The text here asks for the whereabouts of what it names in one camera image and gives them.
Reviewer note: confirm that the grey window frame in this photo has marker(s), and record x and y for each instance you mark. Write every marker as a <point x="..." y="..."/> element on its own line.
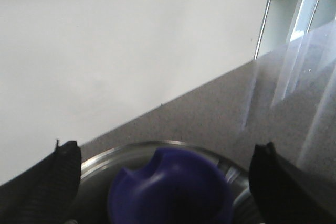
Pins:
<point x="287" y="20"/>

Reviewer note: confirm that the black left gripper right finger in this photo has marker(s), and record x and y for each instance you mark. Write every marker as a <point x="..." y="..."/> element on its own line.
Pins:
<point x="285" y="194"/>

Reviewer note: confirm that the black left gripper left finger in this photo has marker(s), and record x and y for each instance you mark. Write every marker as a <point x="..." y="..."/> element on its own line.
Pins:
<point x="44" y="192"/>

